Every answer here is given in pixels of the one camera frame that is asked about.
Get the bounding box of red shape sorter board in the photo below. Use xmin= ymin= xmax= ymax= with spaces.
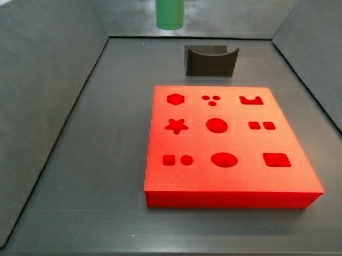
xmin=144 ymin=85 xmax=325 ymax=208

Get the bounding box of green round cylinder peg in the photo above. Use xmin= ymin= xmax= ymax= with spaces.
xmin=155 ymin=0 xmax=184 ymax=30

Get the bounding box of dark grey curved holder block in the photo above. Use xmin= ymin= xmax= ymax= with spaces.
xmin=184 ymin=45 xmax=239 ymax=77

